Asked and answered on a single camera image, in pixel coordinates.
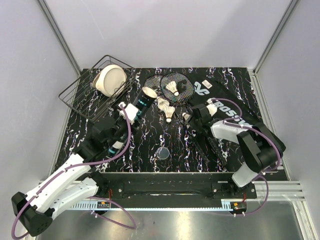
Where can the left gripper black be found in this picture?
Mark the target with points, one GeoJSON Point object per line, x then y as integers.
{"type": "Point", "coordinates": [134, 128]}

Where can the white shuttlecock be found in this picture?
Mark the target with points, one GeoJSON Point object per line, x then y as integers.
{"type": "Point", "coordinates": [162, 103]}
{"type": "Point", "coordinates": [172, 87]}
{"type": "Point", "coordinates": [185, 116]}
{"type": "Point", "coordinates": [169, 111]}

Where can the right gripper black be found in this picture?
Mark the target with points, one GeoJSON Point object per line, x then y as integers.
{"type": "Point", "coordinates": [192, 119]}

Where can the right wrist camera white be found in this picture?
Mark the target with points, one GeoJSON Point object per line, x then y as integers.
{"type": "Point", "coordinates": [212, 108]}

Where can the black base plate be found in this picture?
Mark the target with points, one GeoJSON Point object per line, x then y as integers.
{"type": "Point", "coordinates": [168, 184]}

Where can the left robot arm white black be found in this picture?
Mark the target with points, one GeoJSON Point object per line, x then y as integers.
{"type": "Point", "coordinates": [76, 179]}

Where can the right badminton racket black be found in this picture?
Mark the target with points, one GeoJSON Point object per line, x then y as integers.
{"type": "Point", "coordinates": [186, 92]}

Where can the black wire basket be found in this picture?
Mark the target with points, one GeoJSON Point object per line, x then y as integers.
{"type": "Point", "coordinates": [82, 97]}

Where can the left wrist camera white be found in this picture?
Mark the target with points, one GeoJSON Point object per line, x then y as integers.
{"type": "Point", "coordinates": [131, 111]}

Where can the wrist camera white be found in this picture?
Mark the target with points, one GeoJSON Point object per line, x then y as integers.
{"type": "Point", "coordinates": [212, 108]}
{"type": "Point", "coordinates": [131, 111]}

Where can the clear plastic tube lid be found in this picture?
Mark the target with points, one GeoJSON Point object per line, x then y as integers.
{"type": "Point", "coordinates": [162, 153]}

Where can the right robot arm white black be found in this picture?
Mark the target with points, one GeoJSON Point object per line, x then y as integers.
{"type": "Point", "coordinates": [259, 146]}

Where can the black BOKA shuttlecock tube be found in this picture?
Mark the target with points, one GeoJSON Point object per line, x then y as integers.
{"type": "Point", "coordinates": [143, 102]}

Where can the black racket bag Crossway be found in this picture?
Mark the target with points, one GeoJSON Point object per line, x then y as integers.
{"type": "Point", "coordinates": [232, 118]}

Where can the white round container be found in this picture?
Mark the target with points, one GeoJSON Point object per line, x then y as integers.
{"type": "Point", "coordinates": [110, 81]}

